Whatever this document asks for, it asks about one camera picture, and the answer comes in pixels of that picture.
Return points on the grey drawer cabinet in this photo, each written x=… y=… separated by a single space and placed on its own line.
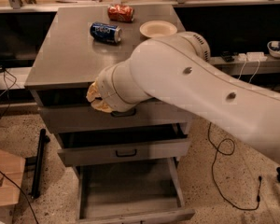
x=70 y=58

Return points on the black bar on floor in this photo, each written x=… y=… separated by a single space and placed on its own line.
x=43 y=139

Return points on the middle grey drawer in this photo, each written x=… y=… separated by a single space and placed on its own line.
x=121 y=145

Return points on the cream bowl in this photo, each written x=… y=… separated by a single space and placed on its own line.
x=153 y=29

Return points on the wooden box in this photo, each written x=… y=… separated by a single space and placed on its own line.
x=11 y=175

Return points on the bottom grey drawer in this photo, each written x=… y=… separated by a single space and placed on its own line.
x=134 y=192

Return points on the white power strip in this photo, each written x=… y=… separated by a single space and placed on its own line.
x=252 y=57

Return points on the blue soda can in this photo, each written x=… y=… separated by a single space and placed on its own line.
x=106 y=33

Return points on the blue white bowl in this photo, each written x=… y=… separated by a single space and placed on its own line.
x=274 y=48

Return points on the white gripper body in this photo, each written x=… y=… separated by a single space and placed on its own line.
x=104 y=89

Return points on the orange soda can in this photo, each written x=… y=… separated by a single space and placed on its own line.
x=121 y=13

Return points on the top grey drawer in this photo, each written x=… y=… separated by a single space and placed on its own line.
x=67 y=110

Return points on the grey drawer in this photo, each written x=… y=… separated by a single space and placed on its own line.
x=67 y=110
x=121 y=145
x=134 y=192

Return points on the black remote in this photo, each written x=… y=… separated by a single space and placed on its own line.
x=226 y=56

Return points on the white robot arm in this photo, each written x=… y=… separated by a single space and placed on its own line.
x=173 y=70

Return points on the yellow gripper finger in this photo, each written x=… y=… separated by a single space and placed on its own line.
x=101 y=105
x=92 y=92

